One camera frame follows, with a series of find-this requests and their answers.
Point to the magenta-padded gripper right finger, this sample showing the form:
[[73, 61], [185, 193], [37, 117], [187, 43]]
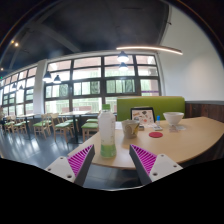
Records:
[[145, 160]]

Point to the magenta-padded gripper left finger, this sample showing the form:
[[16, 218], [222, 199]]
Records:
[[80, 160]]

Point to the white green-capped drink bottle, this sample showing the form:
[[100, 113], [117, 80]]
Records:
[[107, 130]]

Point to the flat round red coaster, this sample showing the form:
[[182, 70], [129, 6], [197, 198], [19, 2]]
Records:
[[155, 134]]

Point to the cream patterned paper cup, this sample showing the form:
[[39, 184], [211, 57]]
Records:
[[130, 129]]

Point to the small white box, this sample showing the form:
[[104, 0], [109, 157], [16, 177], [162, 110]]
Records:
[[157, 127]]

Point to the group of green-seated wooden chairs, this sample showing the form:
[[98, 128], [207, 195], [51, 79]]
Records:
[[62, 125]]

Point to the small blue-capped bottle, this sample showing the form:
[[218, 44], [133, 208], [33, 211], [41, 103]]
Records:
[[158, 120]]

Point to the white paper sheet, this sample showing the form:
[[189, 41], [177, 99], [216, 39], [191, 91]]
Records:
[[118, 125]]

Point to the black-framed picture stand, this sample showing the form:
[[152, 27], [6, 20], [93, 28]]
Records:
[[142, 116]]

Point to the wooden dining table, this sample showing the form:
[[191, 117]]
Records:
[[74, 114]]

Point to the small paper receipt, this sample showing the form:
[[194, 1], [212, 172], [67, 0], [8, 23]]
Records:
[[181, 127]]

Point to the white ceramic bowl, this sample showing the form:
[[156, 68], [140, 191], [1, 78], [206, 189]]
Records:
[[173, 117]]

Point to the green upholstered bench backrest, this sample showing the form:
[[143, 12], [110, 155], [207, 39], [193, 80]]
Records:
[[166, 105]]

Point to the curved strip ceiling light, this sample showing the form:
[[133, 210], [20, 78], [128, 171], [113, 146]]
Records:
[[150, 48]]

